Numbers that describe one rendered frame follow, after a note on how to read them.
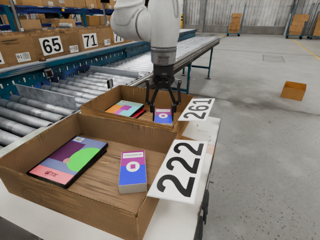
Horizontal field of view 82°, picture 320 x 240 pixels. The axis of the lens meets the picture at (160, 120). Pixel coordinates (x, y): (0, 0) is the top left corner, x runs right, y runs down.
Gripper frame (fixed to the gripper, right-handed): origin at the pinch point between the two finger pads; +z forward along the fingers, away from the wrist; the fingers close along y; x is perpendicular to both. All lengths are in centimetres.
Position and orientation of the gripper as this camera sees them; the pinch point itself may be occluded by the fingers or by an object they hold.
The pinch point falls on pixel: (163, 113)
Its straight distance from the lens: 76.3
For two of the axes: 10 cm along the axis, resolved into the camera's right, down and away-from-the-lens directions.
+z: 0.0, 8.7, 4.9
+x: 0.1, -4.9, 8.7
